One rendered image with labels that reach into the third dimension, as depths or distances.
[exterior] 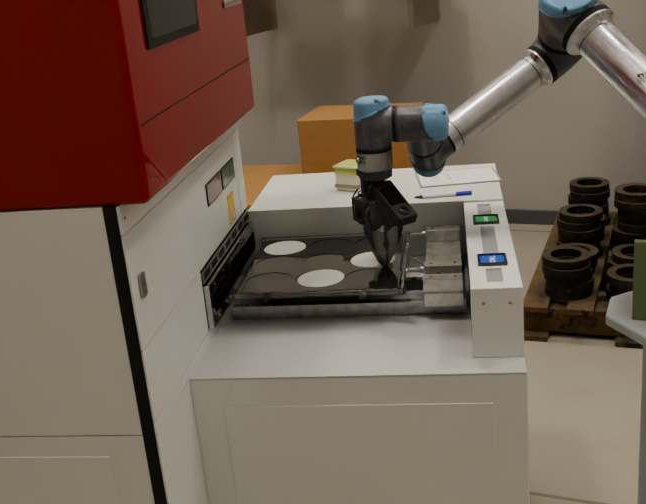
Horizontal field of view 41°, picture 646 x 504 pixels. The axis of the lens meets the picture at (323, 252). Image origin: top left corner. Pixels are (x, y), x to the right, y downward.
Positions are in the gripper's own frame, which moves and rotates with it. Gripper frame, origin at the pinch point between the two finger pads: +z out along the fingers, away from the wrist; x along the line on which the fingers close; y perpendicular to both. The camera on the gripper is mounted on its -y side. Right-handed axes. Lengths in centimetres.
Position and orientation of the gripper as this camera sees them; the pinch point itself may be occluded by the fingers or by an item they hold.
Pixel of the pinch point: (386, 261)
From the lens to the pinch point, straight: 189.8
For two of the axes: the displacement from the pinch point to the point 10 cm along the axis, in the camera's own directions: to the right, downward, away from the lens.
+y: -4.6, -2.5, 8.5
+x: -8.8, 2.3, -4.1
